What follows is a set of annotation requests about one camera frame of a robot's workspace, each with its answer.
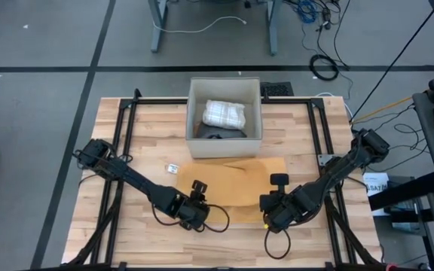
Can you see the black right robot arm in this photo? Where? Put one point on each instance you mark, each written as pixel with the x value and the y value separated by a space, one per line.
pixel 337 173

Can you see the white label card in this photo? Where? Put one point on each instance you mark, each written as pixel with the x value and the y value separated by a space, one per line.
pixel 172 168

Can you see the white checked towel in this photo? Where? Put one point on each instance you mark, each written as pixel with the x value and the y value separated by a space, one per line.
pixel 224 114

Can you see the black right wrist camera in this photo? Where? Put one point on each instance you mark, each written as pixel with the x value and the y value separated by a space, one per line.
pixel 279 180

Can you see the thin black pole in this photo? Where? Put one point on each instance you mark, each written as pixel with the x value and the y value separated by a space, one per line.
pixel 391 67

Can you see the white paper sheet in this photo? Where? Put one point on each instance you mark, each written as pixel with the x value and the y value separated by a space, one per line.
pixel 376 184

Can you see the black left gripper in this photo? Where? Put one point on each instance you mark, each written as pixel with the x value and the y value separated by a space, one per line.
pixel 192 214

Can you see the black aluminium table frame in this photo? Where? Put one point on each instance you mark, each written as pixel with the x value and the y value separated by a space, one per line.
pixel 156 101

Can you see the grey towel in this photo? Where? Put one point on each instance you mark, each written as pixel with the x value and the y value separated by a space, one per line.
pixel 220 132

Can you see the yellow towel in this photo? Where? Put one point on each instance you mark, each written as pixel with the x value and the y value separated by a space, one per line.
pixel 232 180

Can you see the grey desk leg frame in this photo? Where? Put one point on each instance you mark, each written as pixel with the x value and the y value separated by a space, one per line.
pixel 158 26

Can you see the grey metal base plate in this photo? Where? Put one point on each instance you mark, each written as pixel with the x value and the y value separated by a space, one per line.
pixel 324 159

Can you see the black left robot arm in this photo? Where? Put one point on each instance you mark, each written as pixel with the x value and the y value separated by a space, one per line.
pixel 134 180

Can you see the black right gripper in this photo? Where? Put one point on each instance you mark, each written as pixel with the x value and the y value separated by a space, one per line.
pixel 283 211

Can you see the beige fabric box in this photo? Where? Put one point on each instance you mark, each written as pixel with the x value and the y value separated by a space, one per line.
pixel 222 148

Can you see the black perforated floor panel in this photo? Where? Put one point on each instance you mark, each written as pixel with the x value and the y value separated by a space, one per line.
pixel 277 89

